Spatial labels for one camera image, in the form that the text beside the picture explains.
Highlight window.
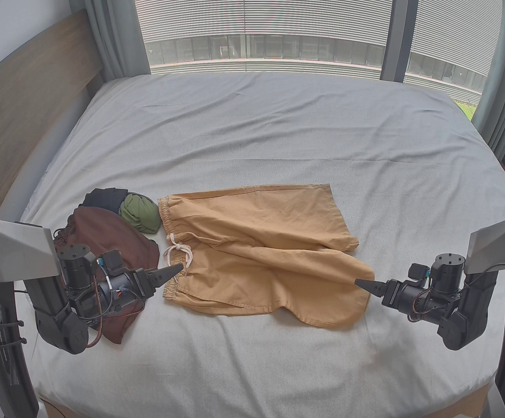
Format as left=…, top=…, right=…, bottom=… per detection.
left=131, top=0, right=505, bottom=105

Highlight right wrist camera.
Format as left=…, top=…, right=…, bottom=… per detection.
left=408, top=263, right=430, bottom=285

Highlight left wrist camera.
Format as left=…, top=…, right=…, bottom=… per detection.
left=97, top=249, right=125, bottom=277

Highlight bed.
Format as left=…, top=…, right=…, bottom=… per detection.
left=0, top=9, right=505, bottom=418

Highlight brown garment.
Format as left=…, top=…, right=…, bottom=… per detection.
left=53, top=206, right=161, bottom=345

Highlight tan shorts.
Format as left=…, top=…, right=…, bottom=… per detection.
left=157, top=183, right=376, bottom=331

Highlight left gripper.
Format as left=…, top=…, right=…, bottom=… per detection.
left=103, top=267, right=157, bottom=307

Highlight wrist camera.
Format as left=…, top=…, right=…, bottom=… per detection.
left=97, top=249, right=125, bottom=277
left=408, top=263, right=430, bottom=285

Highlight black garment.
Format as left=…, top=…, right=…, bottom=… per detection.
left=83, top=187, right=129, bottom=214

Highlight green garment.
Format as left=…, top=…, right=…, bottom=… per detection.
left=119, top=192, right=161, bottom=235

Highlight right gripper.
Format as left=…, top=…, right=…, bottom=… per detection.
left=381, top=279, right=426, bottom=315

